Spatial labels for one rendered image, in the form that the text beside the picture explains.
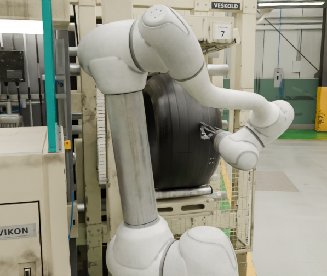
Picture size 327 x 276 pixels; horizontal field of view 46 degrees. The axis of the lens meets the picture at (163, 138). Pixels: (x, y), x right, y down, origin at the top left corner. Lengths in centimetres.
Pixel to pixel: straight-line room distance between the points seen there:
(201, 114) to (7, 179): 96
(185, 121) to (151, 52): 79
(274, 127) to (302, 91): 1006
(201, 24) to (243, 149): 105
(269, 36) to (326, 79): 192
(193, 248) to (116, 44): 54
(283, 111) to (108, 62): 65
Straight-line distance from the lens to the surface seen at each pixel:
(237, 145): 130
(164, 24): 88
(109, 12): 180
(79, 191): 264
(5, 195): 102
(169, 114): 166
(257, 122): 132
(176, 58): 91
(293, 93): 1133
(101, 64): 99
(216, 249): 102
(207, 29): 219
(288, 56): 1137
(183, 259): 105
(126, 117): 100
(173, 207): 184
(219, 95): 111
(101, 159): 182
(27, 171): 100
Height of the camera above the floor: 145
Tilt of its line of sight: 9 degrees down
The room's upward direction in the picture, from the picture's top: straight up
